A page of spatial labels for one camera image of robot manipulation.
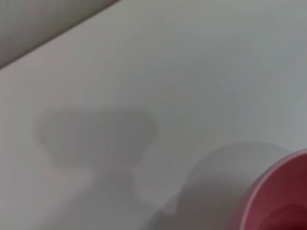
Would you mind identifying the pink plastic bowl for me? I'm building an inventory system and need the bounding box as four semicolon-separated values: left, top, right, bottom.
229;148;307;230

